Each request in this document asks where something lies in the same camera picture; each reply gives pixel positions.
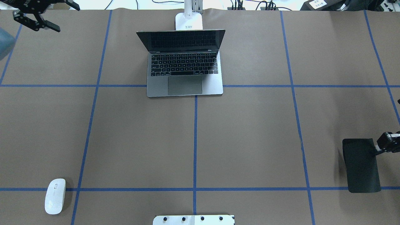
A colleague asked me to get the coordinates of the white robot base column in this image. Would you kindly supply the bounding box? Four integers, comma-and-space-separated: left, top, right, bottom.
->
152, 215, 235, 225

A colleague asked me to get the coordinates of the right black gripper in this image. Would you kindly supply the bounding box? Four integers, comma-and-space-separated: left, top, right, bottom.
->
370, 131, 400, 157

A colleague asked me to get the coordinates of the white desk lamp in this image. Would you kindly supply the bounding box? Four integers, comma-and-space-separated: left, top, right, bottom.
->
175, 0, 203, 30

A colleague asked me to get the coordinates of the black mouse pad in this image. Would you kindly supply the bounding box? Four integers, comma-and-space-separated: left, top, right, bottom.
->
342, 138, 382, 193

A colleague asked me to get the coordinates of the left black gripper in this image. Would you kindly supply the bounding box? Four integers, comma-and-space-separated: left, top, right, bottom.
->
8, 0, 67, 32

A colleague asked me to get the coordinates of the grey laptop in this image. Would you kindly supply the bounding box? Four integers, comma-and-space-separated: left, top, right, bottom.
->
136, 29, 226, 98

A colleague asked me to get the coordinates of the white computer mouse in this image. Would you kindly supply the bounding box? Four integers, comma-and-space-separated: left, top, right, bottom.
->
44, 178, 66, 215

